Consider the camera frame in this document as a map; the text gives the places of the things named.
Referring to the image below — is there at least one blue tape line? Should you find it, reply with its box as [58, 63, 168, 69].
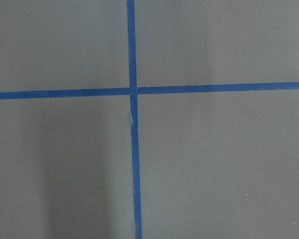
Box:
[126, 0, 143, 239]
[0, 81, 299, 101]

